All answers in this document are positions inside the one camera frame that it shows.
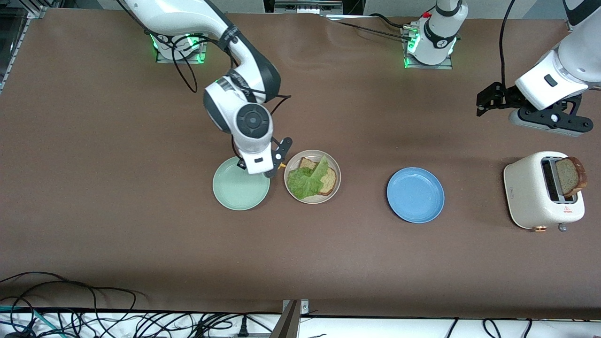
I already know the beige round plate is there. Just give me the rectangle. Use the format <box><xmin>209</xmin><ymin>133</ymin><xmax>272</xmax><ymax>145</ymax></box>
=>
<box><xmin>284</xmin><ymin>150</ymin><xmax>342</xmax><ymax>205</ymax></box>

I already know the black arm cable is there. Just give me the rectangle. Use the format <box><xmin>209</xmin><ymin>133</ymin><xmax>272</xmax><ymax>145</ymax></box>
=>
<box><xmin>499</xmin><ymin>0</ymin><xmax>517</xmax><ymax>87</ymax></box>
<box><xmin>171</xmin><ymin>28</ymin><xmax>292</xmax><ymax>113</ymax></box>

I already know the grey metal post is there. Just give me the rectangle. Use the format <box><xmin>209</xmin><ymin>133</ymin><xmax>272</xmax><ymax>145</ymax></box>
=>
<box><xmin>270</xmin><ymin>300</ymin><xmax>301</xmax><ymax>338</ymax></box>

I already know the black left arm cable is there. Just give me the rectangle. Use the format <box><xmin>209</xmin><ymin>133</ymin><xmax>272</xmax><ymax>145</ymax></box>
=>
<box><xmin>499</xmin><ymin>0</ymin><xmax>517</xmax><ymax>87</ymax></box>

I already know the black braided cable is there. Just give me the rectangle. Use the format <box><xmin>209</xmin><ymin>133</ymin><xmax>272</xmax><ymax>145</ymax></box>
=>
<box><xmin>329</xmin><ymin>19</ymin><xmax>414</xmax><ymax>40</ymax></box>

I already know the cream white toaster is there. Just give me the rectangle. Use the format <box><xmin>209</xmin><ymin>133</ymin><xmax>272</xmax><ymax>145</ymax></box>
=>
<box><xmin>503</xmin><ymin>151</ymin><xmax>586</xmax><ymax>233</ymax></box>

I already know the long black cable loop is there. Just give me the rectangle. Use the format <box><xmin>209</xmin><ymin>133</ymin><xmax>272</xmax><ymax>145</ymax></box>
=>
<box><xmin>0</xmin><ymin>271</ymin><xmax>141</xmax><ymax>338</ymax></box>

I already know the aluminium extrusion bar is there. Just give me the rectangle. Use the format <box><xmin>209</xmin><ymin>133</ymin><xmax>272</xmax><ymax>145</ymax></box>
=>
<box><xmin>274</xmin><ymin>0</ymin><xmax>343</xmax><ymax>15</ymax></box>

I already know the teal cable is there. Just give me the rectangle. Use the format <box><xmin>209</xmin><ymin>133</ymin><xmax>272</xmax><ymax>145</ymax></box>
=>
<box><xmin>0</xmin><ymin>305</ymin><xmax>64</xmax><ymax>338</ymax></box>

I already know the green lettuce leaf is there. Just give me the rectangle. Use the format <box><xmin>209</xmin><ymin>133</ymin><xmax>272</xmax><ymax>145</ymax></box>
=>
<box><xmin>287</xmin><ymin>155</ymin><xmax>329</xmax><ymax>200</ymax></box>

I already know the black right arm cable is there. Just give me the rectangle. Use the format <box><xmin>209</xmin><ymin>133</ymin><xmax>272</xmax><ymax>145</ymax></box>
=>
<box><xmin>171</xmin><ymin>28</ymin><xmax>292</xmax><ymax>113</ymax></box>

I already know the blue round plate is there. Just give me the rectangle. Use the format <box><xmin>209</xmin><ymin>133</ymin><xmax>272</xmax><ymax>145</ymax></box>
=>
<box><xmin>386</xmin><ymin>167</ymin><xmax>445</xmax><ymax>224</ymax></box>

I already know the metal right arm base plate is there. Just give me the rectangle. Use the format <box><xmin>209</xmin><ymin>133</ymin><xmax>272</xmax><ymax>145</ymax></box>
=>
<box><xmin>156</xmin><ymin>35</ymin><xmax>208</xmax><ymax>64</ymax></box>

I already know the small metal bracket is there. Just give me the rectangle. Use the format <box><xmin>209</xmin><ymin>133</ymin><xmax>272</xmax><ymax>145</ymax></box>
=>
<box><xmin>282</xmin><ymin>299</ymin><xmax>309</xmax><ymax>316</ymax></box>

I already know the green round plate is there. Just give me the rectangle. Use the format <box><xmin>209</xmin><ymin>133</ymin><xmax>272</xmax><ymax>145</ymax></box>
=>
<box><xmin>212</xmin><ymin>156</ymin><xmax>271</xmax><ymax>211</ymax></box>

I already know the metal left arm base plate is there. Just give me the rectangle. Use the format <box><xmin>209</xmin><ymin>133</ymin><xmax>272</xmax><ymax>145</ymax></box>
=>
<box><xmin>405</xmin><ymin>26</ymin><xmax>454</xmax><ymax>70</ymax></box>

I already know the brown bread slice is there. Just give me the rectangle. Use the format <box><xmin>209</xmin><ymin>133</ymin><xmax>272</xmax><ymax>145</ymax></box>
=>
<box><xmin>555</xmin><ymin>156</ymin><xmax>587</xmax><ymax>198</ymax></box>
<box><xmin>299</xmin><ymin>157</ymin><xmax>339</xmax><ymax>196</ymax></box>

